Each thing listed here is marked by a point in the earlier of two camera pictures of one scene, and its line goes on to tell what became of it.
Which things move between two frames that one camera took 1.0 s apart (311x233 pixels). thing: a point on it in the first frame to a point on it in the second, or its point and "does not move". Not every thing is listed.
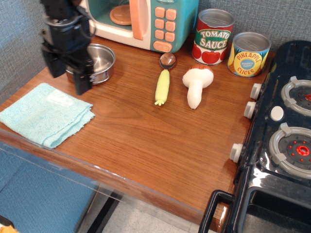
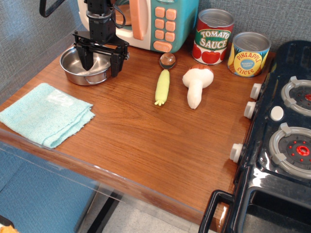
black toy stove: [271, 191] does not move
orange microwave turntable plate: [120, 14] does not move
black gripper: [71, 34] to [102, 37]
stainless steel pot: [102, 58] does not move
